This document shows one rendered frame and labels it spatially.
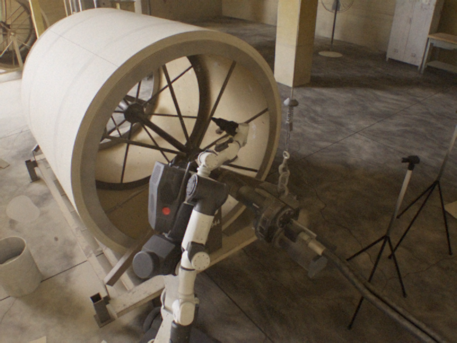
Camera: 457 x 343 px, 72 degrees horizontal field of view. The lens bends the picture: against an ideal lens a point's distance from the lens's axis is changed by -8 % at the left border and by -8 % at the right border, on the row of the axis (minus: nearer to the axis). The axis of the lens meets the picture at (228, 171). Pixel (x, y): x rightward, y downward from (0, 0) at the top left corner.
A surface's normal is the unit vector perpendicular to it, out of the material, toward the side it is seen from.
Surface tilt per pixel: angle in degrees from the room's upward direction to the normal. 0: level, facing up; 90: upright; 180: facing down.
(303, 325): 0
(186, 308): 67
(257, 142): 76
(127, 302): 0
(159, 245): 8
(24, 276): 90
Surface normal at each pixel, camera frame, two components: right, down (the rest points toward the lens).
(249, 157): -0.69, -0.10
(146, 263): -0.41, -0.13
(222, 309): 0.00, -0.83
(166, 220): 0.37, 0.13
